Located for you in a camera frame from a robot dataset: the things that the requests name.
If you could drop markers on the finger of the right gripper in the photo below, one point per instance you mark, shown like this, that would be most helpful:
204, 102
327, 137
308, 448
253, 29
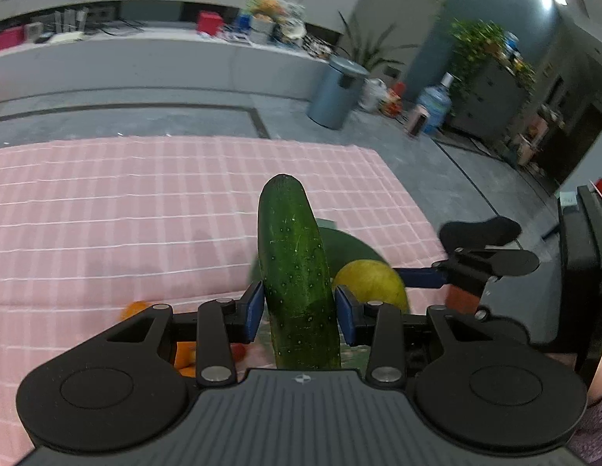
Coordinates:
428, 277

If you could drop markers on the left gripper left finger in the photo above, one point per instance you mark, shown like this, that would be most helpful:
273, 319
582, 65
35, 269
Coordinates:
221, 323

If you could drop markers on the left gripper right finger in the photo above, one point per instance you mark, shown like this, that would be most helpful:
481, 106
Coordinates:
379, 326

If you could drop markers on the green cucumber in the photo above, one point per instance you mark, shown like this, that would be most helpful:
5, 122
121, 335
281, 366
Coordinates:
296, 279

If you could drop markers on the orange mandarin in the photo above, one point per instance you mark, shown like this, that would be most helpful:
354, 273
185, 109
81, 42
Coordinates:
133, 309

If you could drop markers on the yellow-green pear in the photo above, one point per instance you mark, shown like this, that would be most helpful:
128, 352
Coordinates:
370, 280

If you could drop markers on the black sock foot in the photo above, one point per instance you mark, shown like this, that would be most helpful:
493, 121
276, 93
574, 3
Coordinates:
494, 232

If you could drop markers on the green colander bowl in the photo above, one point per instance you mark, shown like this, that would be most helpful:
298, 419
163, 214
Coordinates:
340, 249

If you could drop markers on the pink checked tablecloth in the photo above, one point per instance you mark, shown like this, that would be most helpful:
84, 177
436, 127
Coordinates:
88, 227

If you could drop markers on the grey drawer cabinet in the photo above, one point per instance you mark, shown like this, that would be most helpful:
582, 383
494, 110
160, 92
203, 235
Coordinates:
491, 104

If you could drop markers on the blue water jug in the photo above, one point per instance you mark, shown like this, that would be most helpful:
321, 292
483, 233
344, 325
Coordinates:
435, 99

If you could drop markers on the grey round trash bin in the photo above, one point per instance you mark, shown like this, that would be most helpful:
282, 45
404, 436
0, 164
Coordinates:
338, 92

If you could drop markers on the trailing green plant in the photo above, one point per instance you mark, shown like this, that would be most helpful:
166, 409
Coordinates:
477, 43

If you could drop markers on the spiky potted plant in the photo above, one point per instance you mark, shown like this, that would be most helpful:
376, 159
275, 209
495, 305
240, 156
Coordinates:
370, 52

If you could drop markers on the red box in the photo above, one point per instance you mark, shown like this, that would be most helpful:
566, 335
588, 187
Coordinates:
209, 23

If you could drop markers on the white router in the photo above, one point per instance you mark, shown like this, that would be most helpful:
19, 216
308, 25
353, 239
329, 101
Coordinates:
70, 25

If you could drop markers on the pink storage box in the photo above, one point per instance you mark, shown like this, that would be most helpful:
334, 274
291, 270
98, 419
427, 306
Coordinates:
11, 37

